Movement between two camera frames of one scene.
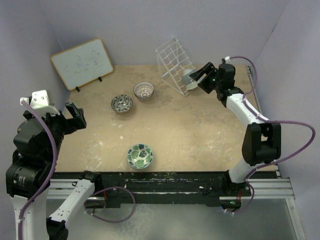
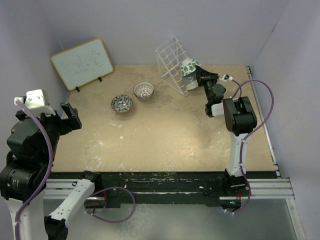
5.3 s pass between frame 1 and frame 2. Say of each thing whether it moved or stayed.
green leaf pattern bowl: moved
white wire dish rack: stayed
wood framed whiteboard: stayed
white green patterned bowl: stayed
